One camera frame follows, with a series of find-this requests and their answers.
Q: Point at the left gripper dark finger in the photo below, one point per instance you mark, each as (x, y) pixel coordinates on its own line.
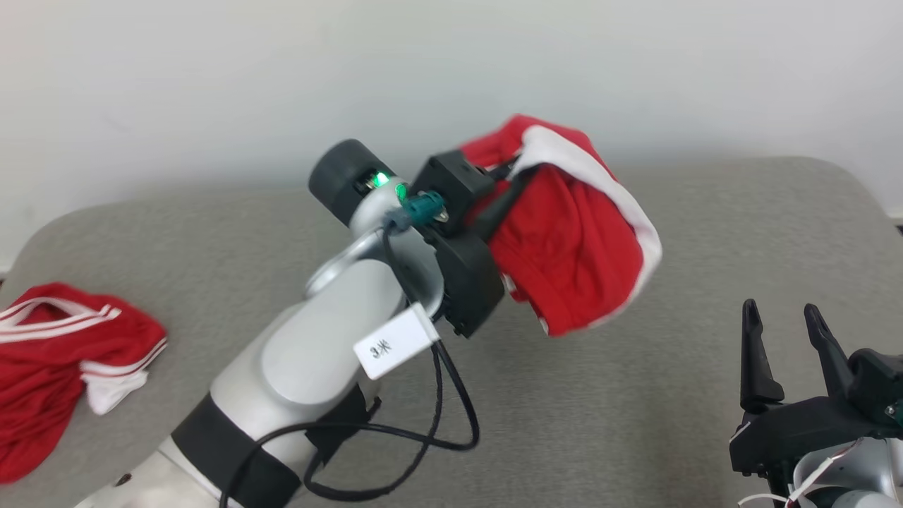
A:
(502, 204)
(502, 169)

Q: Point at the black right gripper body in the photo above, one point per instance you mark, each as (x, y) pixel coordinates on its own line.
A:
(797, 427)

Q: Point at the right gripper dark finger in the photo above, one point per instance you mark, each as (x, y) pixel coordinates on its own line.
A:
(756, 360)
(832, 353)

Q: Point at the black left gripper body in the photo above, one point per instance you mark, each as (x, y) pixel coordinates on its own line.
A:
(469, 282)

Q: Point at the red shorts with white trim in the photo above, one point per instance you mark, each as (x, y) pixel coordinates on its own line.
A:
(564, 247)

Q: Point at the red jersey with white sleeves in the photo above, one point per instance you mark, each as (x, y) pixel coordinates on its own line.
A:
(49, 367)

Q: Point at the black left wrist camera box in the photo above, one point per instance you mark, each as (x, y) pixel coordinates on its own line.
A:
(451, 187)

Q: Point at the teal left camera connector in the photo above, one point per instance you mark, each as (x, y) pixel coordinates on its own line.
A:
(423, 208)

